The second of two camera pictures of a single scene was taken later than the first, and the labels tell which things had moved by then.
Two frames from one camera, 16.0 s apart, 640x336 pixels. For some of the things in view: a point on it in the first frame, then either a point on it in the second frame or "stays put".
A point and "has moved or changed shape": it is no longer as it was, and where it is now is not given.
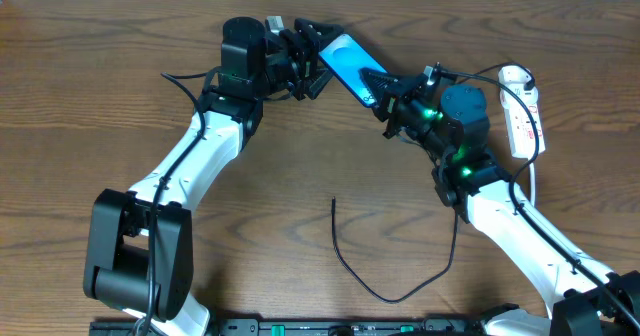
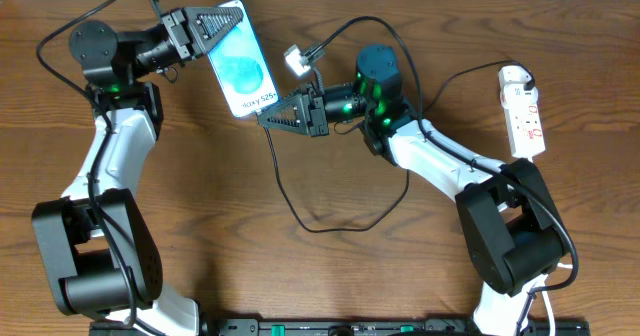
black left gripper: [304, 60] to [176, 34]
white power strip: [520, 126] stays put
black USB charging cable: [433, 276] to [405, 191]
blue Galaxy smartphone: [348, 58] has moved or changed shape
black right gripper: [392, 99] to [316, 112]
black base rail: [300, 327] stays put
